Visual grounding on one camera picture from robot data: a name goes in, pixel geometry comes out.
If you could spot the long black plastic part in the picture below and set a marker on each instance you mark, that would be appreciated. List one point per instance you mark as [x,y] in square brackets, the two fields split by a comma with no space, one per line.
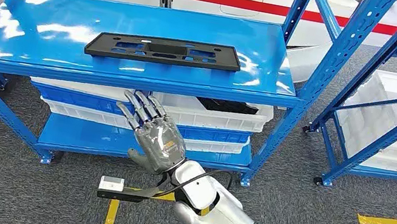
[168,49]

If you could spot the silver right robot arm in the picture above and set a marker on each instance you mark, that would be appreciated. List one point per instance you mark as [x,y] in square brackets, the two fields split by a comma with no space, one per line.
[228,222]

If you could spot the black ribbed part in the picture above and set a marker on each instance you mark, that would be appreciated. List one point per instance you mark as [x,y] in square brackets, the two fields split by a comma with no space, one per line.
[228,107]

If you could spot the blue plastic bin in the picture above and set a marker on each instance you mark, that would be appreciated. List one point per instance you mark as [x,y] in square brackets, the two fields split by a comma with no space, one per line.
[215,134]
[74,98]

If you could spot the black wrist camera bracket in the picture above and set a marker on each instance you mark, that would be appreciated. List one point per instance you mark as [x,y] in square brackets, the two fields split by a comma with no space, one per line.
[134,197]

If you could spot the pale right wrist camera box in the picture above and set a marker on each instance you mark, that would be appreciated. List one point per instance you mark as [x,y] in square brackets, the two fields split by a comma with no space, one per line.
[111,184]

